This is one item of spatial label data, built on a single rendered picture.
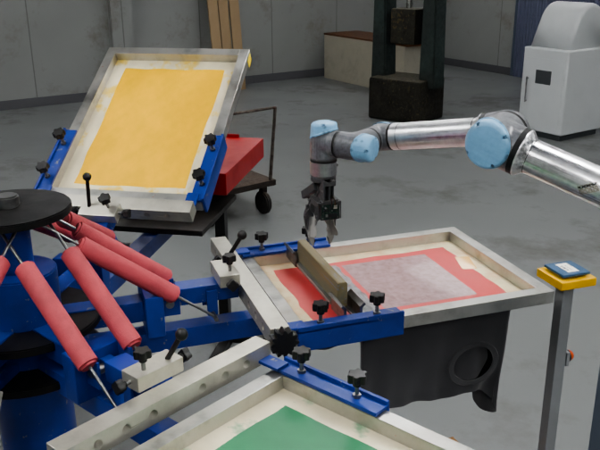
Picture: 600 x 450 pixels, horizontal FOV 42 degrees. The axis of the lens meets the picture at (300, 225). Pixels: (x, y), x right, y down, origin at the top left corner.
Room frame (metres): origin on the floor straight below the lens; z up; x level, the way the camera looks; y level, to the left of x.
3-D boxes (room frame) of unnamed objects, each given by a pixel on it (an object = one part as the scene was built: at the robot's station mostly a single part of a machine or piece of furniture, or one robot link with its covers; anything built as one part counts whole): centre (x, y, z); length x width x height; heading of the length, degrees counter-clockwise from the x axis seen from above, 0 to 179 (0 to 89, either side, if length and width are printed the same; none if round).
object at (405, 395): (2.03, -0.38, 0.77); 0.46 x 0.09 x 0.36; 108
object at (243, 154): (3.24, 0.45, 1.06); 0.61 x 0.46 x 0.12; 168
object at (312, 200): (2.09, -0.07, 1.26); 0.09 x 0.08 x 0.12; 18
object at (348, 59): (11.71, -1.21, 0.35); 2.03 x 0.65 x 0.69; 32
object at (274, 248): (2.37, 0.05, 0.98); 0.30 x 0.05 x 0.07; 108
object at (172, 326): (2.05, 0.15, 0.89); 1.24 x 0.06 x 0.06; 108
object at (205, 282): (2.00, 0.27, 1.02); 0.17 x 0.06 x 0.05; 108
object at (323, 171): (2.09, -0.07, 1.34); 0.08 x 0.08 x 0.05
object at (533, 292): (2.18, -0.27, 0.97); 0.79 x 0.58 x 0.04; 108
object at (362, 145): (2.05, -0.16, 1.42); 0.11 x 0.11 x 0.08; 56
